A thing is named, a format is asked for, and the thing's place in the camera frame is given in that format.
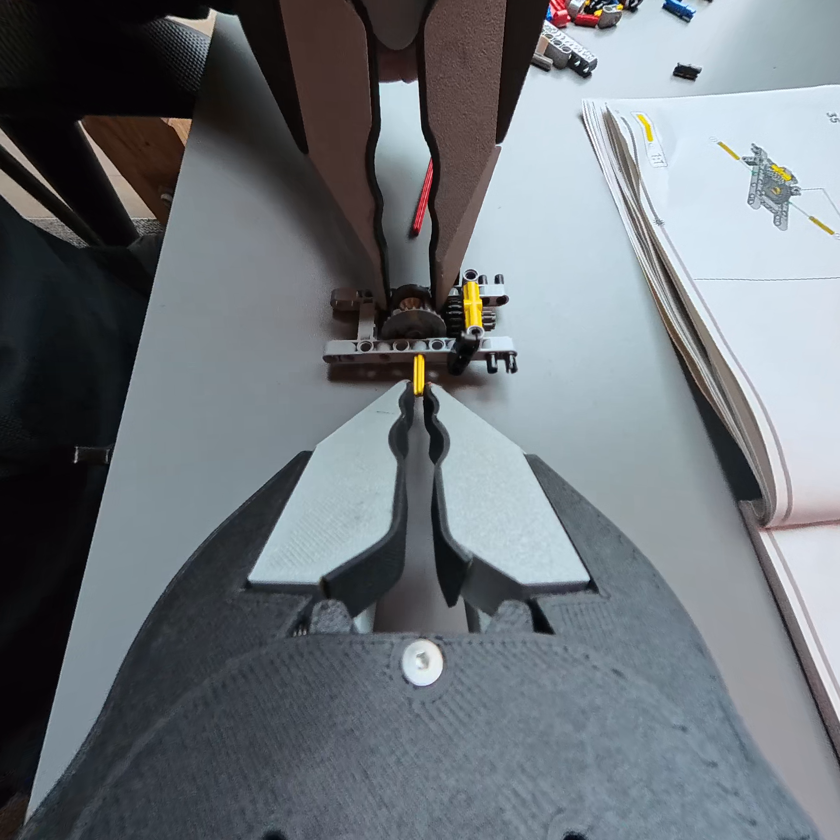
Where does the black office chair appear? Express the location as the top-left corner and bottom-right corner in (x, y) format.
(0, 0), (217, 250)

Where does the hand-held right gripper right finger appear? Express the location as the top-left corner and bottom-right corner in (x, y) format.
(423, 385), (591, 608)

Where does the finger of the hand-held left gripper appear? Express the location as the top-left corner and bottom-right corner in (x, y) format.
(419, 0), (508, 298)
(277, 0), (389, 298)

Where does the grey lego differential housing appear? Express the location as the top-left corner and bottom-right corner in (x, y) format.
(381, 283), (442, 342)

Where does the red lego axle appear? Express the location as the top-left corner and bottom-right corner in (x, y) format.
(410, 157), (435, 237)

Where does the pile of loose lego pieces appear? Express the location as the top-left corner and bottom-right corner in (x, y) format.
(532, 0), (713, 78)

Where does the wooden table leg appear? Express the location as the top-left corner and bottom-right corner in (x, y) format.
(82, 117), (191, 221)

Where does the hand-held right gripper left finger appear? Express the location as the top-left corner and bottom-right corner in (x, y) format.
(248, 382), (414, 616)

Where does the grey lego frame assembly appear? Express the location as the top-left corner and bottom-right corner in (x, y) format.
(322, 268), (519, 378)

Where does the person's left hand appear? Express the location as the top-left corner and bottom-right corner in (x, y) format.
(379, 47), (422, 84)

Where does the lego instruction booklet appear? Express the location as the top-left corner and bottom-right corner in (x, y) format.
(581, 84), (840, 723)

